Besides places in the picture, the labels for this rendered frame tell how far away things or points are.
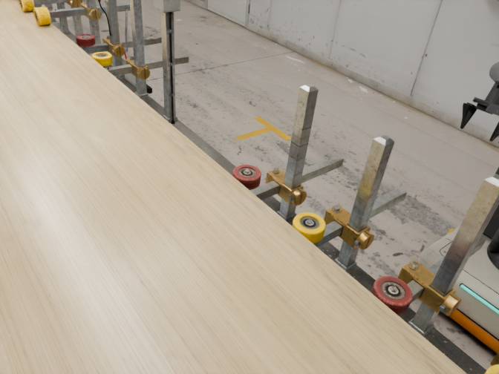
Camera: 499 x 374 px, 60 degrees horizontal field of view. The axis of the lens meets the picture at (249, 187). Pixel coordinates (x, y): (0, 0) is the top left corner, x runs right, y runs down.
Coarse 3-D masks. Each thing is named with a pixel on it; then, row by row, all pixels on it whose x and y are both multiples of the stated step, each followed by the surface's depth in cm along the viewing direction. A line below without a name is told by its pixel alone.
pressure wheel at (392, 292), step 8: (376, 280) 91; (384, 280) 91; (392, 280) 91; (400, 280) 91; (376, 288) 89; (384, 288) 89; (392, 288) 89; (400, 288) 90; (408, 288) 90; (376, 296) 88; (384, 296) 87; (392, 296) 88; (400, 296) 88; (408, 296) 88; (392, 304) 86; (400, 304) 86; (408, 304) 87; (400, 312) 87
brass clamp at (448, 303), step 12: (408, 264) 103; (420, 264) 103; (408, 276) 101; (420, 276) 100; (432, 276) 100; (432, 288) 97; (420, 300) 100; (432, 300) 97; (444, 300) 95; (456, 300) 95; (444, 312) 96
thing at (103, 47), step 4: (160, 36) 218; (124, 40) 209; (128, 40) 210; (132, 40) 210; (144, 40) 213; (148, 40) 214; (152, 40) 216; (156, 40) 217; (160, 40) 219; (96, 44) 202; (100, 44) 203; (104, 44) 203; (124, 44) 208; (128, 44) 209; (132, 44) 210; (144, 44) 214; (148, 44) 215; (152, 44) 217; (84, 48) 197; (88, 48) 198; (92, 48) 199; (96, 48) 200; (100, 48) 202; (104, 48) 203; (88, 52) 199; (92, 52) 200; (96, 52) 201
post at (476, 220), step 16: (496, 176) 80; (480, 192) 81; (496, 192) 79; (480, 208) 82; (496, 208) 83; (464, 224) 86; (480, 224) 83; (464, 240) 87; (448, 256) 91; (464, 256) 88; (448, 272) 93; (448, 288) 94; (416, 320) 104; (432, 320) 102
